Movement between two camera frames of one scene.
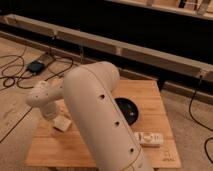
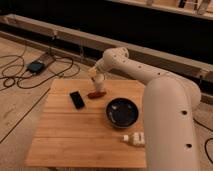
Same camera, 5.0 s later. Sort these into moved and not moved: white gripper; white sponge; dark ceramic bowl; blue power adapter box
Moved: white gripper; white sponge
Not moved: dark ceramic bowl; blue power adapter box
